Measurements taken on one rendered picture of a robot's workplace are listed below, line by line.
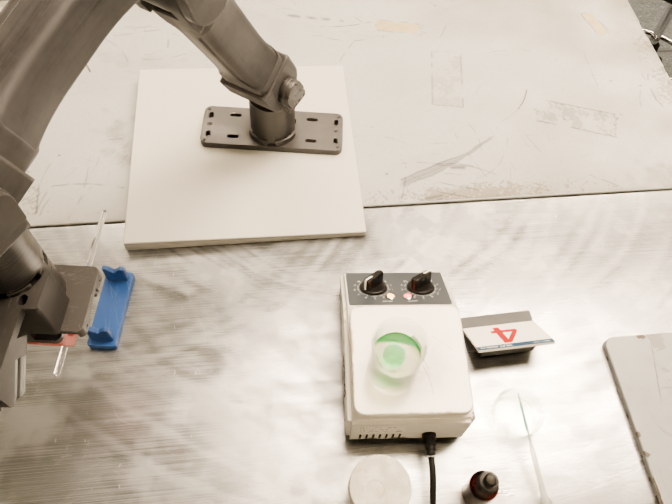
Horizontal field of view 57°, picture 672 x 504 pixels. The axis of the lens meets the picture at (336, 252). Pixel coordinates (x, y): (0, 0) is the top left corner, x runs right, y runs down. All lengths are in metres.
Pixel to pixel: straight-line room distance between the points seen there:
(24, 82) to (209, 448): 0.42
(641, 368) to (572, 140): 0.36
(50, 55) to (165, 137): 0.46
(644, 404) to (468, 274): 0.25
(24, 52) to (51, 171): 0.50
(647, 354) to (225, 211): 0.55
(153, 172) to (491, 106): 0.52
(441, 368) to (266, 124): 0.41
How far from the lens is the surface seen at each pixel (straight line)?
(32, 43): 0.47
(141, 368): 0.75
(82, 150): 0.96
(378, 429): 0.65
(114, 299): 0.79
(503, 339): 0.74
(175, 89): 0.98
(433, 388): 0.64
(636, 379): 0.80
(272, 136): 0.87
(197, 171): 0.87
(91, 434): 0.74
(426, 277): 0.72
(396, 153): 0.91
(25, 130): 0.47
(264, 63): 0.74
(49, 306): 0.56
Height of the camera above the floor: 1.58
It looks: 58 degrees down
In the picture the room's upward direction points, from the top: 3 degrees clockwise
